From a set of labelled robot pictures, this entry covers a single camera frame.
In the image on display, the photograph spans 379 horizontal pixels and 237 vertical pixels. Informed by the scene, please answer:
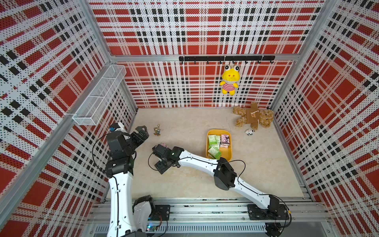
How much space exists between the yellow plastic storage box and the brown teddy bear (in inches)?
4.5

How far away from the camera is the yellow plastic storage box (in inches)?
37.0

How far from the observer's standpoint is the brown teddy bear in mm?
1065
